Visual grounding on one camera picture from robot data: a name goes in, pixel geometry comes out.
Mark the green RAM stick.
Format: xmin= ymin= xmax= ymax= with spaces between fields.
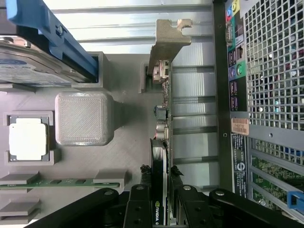
xmin=0 ymin=181 xmax=119 ymax=190

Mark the orange service tag sticker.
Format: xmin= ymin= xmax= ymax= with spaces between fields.
xmin=231 ymin=117 xmax=250 ymax=136

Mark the blue card retention clip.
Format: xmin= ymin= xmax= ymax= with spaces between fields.
xmin=286 ymin=191 xmax=304 ymax=209

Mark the grey printed parts rack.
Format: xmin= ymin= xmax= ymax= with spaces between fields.
xmin=0 ymin=51 xmax=171 ymax=223

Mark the silver CPU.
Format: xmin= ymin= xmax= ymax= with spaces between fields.
xmin=8 ymin=118 xmax=49 ymax=161

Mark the black and silver PC case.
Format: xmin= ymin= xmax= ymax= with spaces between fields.
xmin=211 ymin=0 xmax=304 ymax=223

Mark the hard disk in blue caddy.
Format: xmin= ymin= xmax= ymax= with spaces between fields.
xmin=0 ymin=0 xmax=99 ymax=86

